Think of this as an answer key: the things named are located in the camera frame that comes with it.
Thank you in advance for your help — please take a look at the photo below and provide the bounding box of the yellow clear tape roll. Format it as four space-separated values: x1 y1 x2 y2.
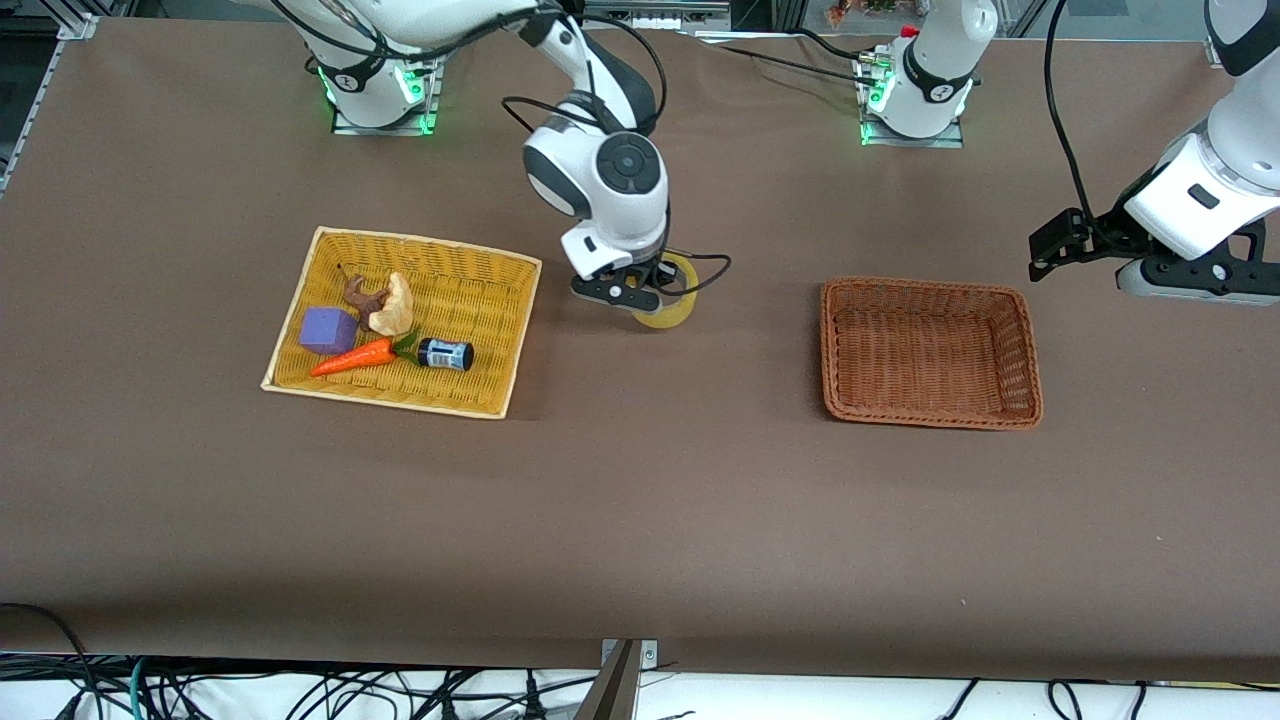
630 251 700 330

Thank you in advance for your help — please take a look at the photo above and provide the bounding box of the brown wicker basket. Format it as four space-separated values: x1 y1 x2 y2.
821 277 1044 431

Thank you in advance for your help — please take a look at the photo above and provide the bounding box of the yellow wicker basket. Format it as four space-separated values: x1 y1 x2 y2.
261 226 544 420

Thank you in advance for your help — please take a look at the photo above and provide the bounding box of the small black bottle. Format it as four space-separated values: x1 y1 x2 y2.
415 340 474 375

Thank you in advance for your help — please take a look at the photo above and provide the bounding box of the beige toy bread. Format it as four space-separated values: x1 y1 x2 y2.
368 272 415 337

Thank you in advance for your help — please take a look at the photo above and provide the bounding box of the brown toy figure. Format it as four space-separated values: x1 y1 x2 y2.
339 265 392 332

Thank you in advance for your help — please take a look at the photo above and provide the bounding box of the orange toy carrot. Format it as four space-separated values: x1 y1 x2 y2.
309 333 422 378

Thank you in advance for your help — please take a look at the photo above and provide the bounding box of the purple foam cube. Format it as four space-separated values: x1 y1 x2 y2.
299 306 359 356

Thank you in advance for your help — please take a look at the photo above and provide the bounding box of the grey metal pole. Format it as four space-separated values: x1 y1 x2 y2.
574 640 642 720

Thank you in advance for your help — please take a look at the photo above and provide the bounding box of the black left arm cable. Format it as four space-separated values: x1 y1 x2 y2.
1043 0 1101 223

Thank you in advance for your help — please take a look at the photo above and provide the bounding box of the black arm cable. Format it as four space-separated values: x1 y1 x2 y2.
1043 0 1101 223
268 0 733 296

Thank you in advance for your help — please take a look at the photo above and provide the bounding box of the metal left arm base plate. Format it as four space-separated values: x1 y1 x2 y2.
859 52 967 149

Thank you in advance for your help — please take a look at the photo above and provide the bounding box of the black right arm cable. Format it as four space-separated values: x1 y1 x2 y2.
268 0 733 296

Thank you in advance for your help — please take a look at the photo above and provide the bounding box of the black cable on table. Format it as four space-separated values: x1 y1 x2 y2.
785 26 869 59
712 43 867 85

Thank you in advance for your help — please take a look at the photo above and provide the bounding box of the aluminium frame profile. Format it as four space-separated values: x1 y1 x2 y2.
583 0 732 29

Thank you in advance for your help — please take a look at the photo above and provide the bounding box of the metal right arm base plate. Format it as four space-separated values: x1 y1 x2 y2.
331 44 440 136

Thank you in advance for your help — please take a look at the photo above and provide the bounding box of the metal table edge bracket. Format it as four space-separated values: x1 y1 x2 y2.
600 638 660 669

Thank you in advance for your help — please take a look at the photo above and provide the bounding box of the aluminium table side rail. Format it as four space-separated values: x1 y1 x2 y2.
0 14 99 193

